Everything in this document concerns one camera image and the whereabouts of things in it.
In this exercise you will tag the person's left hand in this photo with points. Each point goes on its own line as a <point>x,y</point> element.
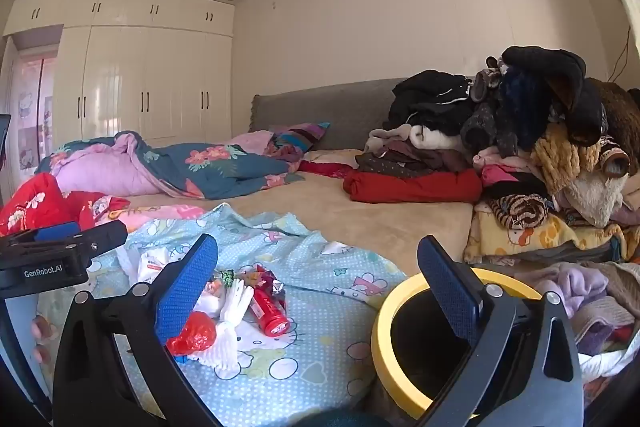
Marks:
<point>40,329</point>

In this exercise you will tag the white plastic packet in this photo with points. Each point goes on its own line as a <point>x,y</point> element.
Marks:
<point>150,264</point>

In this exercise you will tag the red plastic bag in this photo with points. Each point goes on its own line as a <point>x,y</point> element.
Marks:
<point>195,337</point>

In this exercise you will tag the white wardrobe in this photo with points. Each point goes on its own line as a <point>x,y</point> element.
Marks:
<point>165,77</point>

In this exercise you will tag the teal floral quilt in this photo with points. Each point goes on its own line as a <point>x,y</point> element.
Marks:
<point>225,167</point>

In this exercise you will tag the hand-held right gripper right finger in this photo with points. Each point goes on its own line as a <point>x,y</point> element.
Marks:
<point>450,292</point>

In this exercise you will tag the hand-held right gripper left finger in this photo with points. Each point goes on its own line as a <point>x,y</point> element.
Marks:
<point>185,287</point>

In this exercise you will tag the purple foil wrapper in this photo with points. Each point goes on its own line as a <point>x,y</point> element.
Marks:
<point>272,279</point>

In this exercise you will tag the cartoon printed door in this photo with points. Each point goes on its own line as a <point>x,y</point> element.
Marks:
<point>30,117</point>

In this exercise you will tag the brown plush toy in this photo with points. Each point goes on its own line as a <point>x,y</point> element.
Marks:
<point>620,117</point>

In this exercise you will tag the striped pillow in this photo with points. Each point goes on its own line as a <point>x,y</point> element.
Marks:
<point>300,134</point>

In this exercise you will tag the yellow round bin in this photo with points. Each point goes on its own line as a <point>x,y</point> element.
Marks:
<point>385,347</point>

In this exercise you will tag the grey headboard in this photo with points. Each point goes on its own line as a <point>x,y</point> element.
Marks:
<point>350,112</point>

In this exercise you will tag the red garment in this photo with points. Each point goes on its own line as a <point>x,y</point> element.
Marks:
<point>415,187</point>

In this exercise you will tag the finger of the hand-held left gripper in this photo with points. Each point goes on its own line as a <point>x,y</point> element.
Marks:
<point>100,239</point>
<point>57,232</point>

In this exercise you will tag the small colourful wrapper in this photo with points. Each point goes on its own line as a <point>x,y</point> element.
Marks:
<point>220,288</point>

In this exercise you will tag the pink pillow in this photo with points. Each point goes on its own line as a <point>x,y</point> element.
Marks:
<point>250,141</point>

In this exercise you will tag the lavender fleece cloth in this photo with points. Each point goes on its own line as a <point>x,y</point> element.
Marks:
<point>575,284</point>

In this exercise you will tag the dark red patterned cloth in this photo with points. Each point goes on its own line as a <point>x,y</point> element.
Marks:
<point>325,169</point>

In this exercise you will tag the pink cartoon blanket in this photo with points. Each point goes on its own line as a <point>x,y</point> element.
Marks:
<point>150,213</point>

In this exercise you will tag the pile of clothes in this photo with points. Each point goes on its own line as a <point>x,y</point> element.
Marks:
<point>435,107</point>

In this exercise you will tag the yellow cartoon blanket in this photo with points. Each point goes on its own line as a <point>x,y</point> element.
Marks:
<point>525,237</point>

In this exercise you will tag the cartoon cat bedsheet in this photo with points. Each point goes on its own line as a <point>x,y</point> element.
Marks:
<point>310,257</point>

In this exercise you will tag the beige bed sheet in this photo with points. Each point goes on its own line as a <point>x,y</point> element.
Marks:
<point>350,222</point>

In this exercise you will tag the red floral quilt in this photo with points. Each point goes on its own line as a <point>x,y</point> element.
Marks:
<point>35,202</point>

